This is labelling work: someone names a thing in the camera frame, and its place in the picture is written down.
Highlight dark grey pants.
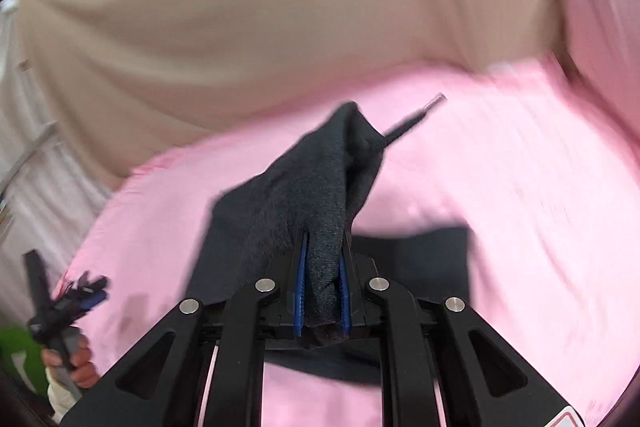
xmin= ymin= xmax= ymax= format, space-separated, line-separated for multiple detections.
xmin=184 ymin=102 xmax=471 ymax=386

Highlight person left hand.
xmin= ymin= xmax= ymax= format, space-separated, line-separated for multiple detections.
xmin=41 ymin=335 xmax=100 ymax=389

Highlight white curtain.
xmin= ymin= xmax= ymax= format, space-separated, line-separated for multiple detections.
xmin=1 ymin=0 xmax=110 ymax=325

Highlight pink bed quilt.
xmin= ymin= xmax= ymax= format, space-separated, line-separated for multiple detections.
xmin=64 ymin=61 xmax=639 ymax=426

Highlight beige padded headboard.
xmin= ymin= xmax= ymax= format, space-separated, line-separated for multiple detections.
xmin=16 ymin=0 xmax=562 ymax=187

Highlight pink pillow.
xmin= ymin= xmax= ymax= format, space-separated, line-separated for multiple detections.
xmin=562 ymin=0 xmax=639 ymax=142

